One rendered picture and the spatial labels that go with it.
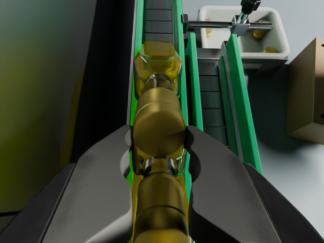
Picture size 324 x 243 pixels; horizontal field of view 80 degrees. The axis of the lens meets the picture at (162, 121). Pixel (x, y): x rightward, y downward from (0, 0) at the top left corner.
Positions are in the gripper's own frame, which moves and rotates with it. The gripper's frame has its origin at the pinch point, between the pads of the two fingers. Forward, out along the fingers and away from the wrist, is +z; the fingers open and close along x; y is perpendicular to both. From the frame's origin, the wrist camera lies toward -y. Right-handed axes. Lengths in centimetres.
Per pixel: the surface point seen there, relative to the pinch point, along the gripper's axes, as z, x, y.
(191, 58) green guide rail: 21.9, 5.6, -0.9
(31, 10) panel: 9.6, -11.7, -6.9
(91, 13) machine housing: 39.2, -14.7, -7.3
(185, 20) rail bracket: 27.6, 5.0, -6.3
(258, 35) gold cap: 51, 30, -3
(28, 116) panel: 5.0, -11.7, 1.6
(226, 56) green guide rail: 27.5, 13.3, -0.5
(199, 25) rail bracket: 28.4, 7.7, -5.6
